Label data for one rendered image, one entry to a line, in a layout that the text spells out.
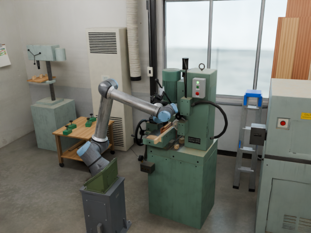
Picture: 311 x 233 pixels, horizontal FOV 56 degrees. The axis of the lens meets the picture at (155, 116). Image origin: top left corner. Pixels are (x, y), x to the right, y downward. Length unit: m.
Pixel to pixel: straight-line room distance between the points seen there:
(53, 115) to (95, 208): 2.09
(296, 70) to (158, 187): 2.11
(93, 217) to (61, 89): 2.76
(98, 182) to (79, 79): 2.55
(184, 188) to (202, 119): 0.70
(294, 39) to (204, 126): 1.66
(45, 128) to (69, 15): 1.74
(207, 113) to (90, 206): 1.33
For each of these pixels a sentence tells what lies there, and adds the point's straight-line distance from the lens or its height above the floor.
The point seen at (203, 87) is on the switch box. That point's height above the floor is 1.42.
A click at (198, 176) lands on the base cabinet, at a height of 0.59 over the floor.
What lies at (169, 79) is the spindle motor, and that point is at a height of 1.43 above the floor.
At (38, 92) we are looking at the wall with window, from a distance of 5.45.
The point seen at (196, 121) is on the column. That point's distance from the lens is 2.65.
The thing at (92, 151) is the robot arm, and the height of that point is 0.87.
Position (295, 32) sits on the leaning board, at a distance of 3.78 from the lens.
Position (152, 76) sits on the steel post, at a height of 1.13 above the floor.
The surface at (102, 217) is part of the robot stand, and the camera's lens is 2.81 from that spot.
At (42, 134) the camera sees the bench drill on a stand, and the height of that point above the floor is 0.25.
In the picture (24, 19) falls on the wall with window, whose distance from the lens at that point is 5.31.
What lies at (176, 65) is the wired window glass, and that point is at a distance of 4.19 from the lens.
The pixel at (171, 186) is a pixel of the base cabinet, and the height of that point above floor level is 0.41.
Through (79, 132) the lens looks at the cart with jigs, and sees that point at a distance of 3.98.
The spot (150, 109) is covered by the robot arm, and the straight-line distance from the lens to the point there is 2.29.
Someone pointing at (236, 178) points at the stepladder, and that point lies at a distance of 3.67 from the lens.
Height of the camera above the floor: 2.05
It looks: 20 degrees down
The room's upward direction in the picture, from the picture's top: 1 degrees counter-clockwise
